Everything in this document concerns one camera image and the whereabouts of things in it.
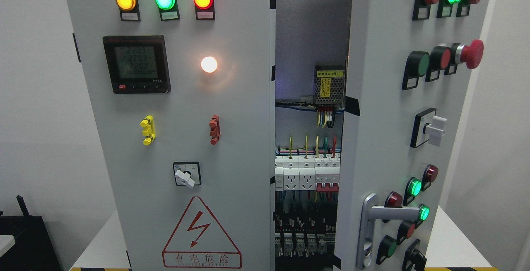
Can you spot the metal mesh power supply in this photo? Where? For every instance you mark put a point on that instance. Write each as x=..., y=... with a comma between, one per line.
x=329, y=85

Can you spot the yellow indicator lamp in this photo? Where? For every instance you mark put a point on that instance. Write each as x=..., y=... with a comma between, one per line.
x=129, y=10

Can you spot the red triangle warning sticker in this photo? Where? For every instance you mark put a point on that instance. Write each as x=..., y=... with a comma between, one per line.
x=199, y=241

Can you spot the red emergency stop button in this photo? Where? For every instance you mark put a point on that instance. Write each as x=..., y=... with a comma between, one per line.
x=470, y=54

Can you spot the red indicator lamp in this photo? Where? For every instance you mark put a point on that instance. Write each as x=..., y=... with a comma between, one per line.
x=204, y=9

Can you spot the red terminal connector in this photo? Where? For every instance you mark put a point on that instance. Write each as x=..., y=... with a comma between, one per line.
x=214, y=130

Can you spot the white glowing indicator lamp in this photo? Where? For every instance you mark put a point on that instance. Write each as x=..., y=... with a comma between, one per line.
x=209, y=64

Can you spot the green indicator lamp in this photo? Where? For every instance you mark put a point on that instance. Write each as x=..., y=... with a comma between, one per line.
x=168, y=10

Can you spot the black box on floor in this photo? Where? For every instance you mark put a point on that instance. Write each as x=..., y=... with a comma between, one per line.
x=32, y=250

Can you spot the white rotary selector switch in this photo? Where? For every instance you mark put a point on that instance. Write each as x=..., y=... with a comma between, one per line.
x=187, y=174

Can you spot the yellow terminal connector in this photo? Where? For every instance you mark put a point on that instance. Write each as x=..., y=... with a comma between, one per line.
x=148, y=130

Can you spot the silver door handle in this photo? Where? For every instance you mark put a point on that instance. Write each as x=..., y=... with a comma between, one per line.
x=371, y=212

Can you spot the white rotary switch right door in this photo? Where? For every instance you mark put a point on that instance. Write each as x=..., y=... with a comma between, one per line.
x=427, y=128

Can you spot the white socket breaker row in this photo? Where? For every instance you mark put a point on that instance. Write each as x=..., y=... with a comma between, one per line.
x=311, y=173

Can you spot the black digital power meter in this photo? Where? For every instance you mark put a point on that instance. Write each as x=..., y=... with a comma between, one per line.
x=137, y=64

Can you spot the grey cabinet door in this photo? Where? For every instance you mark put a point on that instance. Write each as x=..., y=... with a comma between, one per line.
x=235, y=173
x=398, y=51

